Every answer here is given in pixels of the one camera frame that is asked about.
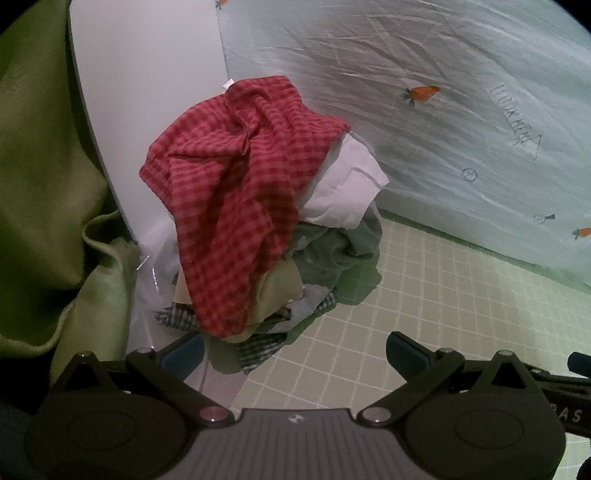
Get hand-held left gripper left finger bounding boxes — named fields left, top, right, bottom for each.
left=50, top=331, right=233, bottom=424

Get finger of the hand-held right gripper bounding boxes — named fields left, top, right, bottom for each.
left=567, top=352, right=591, bottom=376

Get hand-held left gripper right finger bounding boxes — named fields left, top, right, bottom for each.
left=360, top=330, right=546, bottom=425

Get red checked pants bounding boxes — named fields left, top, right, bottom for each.
left=139, top=75, right=352, bottom=337

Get clear plastic bag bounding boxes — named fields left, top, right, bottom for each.
left=129, top=222, right=218, bottom=398

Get blue plaid garment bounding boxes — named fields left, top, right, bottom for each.
left=154, top=284, right=338, bottom=376

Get beige garment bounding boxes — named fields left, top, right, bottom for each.
left=175, top=261, right=305, bottom=343

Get grey-green garment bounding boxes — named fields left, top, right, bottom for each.
left=291, top=208, right=384, bottom=301

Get white garment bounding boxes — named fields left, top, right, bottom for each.
left=300, top=134, right=389, bottom=229

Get green curtain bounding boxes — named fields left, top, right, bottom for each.
left=0, top=0, right=141, bottom=384

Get white panel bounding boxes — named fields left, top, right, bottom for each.
left=68, top=0, right=232, bottom=245

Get white carrot print blanket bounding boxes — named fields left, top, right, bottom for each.
left=215, top=0, right=591, bottom=289

